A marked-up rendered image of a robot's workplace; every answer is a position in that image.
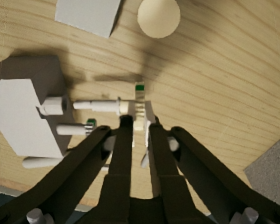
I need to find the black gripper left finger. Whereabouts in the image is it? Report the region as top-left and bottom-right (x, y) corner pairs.
(0, 100), (135, 224)

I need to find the white box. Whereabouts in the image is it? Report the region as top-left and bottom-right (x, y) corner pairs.
(0, 55), (98, 158)

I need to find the grey metal bolt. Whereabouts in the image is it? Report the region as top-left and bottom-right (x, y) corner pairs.
(141, 147), (149, 168)

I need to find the grey flat bar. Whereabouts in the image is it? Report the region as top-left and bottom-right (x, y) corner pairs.
(101, 164), (110, 171)

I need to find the grey cylinder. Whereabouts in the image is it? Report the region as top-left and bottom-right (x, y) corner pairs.
(22, 156), (63, 168)

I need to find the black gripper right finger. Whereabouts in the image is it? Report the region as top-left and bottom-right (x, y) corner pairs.
(144, 100), (280, 224)

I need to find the beige round disc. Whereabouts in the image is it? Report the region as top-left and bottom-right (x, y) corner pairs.
(138, 0), (180, 38)

